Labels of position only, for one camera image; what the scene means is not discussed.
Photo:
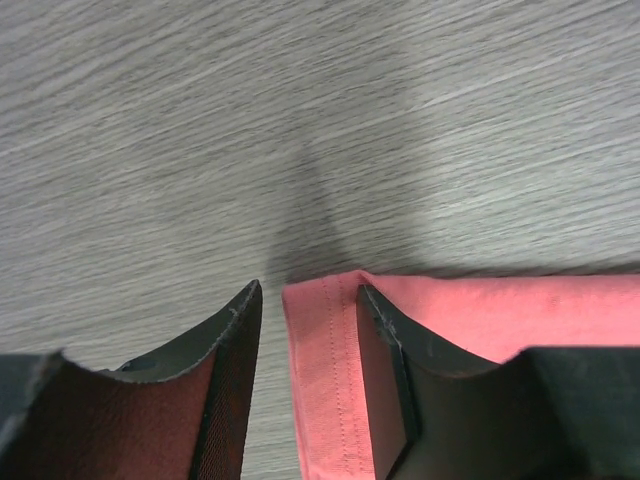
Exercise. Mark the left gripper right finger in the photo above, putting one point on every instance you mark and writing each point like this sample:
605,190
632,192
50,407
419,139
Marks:
437,411

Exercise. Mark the salmon pink t shirt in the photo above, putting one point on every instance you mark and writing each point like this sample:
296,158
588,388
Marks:
491,317

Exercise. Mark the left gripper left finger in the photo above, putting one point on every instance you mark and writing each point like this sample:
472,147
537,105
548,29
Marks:
179,411

